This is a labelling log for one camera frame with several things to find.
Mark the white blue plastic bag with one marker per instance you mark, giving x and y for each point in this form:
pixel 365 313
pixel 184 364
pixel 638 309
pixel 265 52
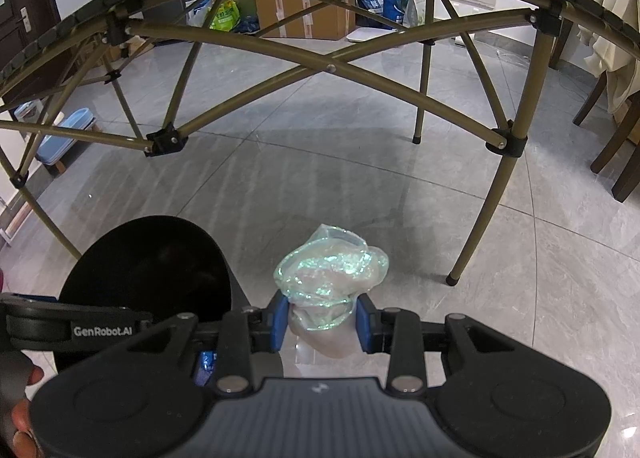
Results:
pixel 200 13

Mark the dark wooden side table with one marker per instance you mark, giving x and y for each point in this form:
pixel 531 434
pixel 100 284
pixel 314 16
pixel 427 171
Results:
pixel 565 38

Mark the taped cardboard box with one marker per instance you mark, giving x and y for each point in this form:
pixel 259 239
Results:
pixel 320 8

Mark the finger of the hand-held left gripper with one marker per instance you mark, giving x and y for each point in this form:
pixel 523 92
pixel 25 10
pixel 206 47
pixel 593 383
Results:
pixel 207 368

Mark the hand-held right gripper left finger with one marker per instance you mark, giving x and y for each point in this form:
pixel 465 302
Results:
pixel 278 325

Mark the open cardboard box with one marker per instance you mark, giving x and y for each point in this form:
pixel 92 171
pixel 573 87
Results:
pixel 127 48

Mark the metal framed board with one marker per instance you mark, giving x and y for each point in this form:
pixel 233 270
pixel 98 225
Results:
pixel 15 223

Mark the tan folding table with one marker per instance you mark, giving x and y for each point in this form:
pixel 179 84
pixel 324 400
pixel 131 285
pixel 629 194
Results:
pixel 330 68

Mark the black trash bin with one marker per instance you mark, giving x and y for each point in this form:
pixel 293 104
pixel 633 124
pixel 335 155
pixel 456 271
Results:
pixel 150 263

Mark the blue printed bag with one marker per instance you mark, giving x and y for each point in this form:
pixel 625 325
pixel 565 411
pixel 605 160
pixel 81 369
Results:
pixel 400 5
pixel 369 3

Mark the cream coat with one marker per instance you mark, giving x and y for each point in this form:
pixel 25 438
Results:
pixel 610 28

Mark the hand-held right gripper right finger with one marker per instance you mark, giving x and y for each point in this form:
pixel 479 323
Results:
pixel 367 325

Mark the green plastic bag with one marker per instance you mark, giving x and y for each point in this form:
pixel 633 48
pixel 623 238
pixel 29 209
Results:
pixel 226 17

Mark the iridescent plastic wrap ball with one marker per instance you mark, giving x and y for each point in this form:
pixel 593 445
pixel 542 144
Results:
pixel 330 268

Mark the person's left hand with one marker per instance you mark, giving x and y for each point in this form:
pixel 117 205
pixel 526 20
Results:
pixel 25 428

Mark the blue pet bowl stand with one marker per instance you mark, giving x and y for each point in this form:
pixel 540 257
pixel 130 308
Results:
pixel 70 138

